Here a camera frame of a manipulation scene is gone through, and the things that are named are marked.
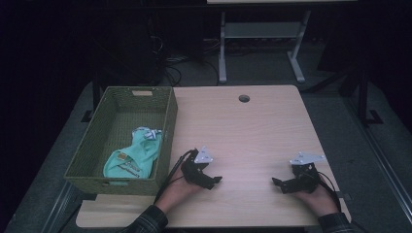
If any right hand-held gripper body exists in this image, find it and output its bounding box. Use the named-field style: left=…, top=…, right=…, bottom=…
left=285, top=151, right=326, bottom=194

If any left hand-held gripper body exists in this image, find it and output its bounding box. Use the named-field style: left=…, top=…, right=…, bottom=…
left=180, top=146, right=216, bottom=188

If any mint green striped garment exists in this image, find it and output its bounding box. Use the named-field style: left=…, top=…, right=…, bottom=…
left=102, top=126, right=163, bottom=180

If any green woven basket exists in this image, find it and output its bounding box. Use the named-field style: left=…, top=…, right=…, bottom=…
left=63, top=85, right=179, bottom=197

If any person's right hand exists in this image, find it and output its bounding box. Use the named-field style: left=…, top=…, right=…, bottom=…
left=292, top=179, right=341, bottom=217

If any person's left hand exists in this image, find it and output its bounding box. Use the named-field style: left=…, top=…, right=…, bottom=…
left=154, top=166, right=208, bottom=216

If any black metal stand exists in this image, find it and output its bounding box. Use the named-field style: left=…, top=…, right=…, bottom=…
left=338, top=61, right=385, bottom=128

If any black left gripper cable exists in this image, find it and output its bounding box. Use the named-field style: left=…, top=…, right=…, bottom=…
left=153, top=149, right=199, bottom=205

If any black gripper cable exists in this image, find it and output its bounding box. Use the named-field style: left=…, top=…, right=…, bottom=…
left=317, top=170, right=344, bottom=213
left=153, top=149, right=199, bottom=205

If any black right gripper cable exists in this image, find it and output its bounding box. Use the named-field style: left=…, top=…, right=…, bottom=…
left=317, top=170, right=344, bottom=213

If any tangle of floor cables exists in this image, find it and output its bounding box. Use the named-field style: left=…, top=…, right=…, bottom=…
left=147, top=33, right=222, bottom=87

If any white metal table frame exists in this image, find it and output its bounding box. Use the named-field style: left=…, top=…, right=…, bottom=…
left=206, top=0, right=358, bottom=85

